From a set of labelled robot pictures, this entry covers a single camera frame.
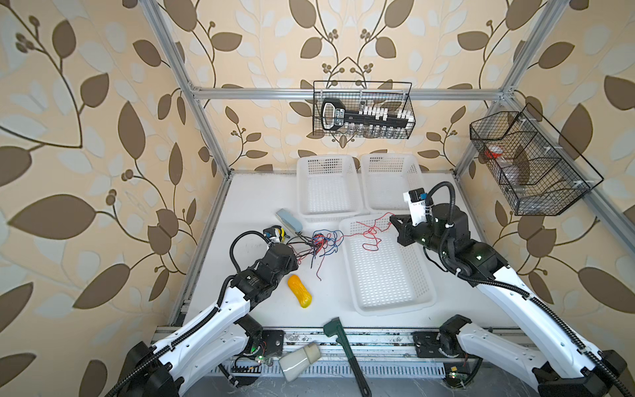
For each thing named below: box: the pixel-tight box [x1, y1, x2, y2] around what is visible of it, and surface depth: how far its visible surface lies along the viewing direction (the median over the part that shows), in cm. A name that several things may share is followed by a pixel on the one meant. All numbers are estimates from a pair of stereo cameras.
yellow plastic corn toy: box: [287, 274, 313, 309], surface depth 84 cm
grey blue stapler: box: [275, 208, 303, 234], surface depth 103 cm
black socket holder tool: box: [320, 98, 416, 132], surface depth 84 cm
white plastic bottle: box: [277, 342, 321, 383], surface depth 70 cm
